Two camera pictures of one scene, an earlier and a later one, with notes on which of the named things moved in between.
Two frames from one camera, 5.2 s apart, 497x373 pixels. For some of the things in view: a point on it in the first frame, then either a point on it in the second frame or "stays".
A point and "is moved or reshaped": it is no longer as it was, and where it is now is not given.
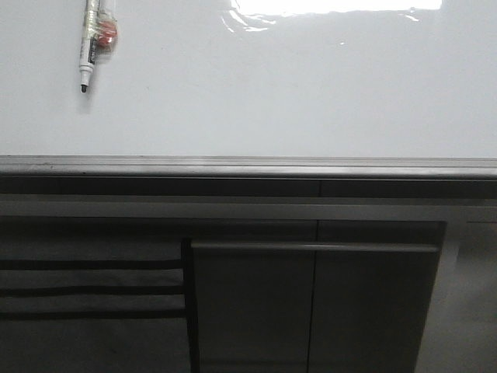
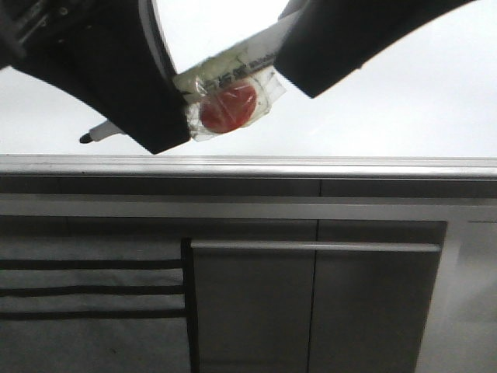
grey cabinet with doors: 312,296 stays
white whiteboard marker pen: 89,41 is moved or reshaped
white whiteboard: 251,88 stays
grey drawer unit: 93,295 stays
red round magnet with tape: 107,31 is moved or reshaped
